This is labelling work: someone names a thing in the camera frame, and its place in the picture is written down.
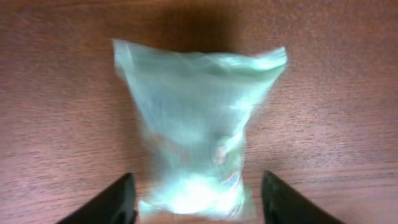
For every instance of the light green small packet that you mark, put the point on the light green small packet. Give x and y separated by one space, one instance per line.
194 108

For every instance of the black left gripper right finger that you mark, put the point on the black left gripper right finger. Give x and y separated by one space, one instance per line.
282 204

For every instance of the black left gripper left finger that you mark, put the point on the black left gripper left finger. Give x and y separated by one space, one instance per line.
114 205

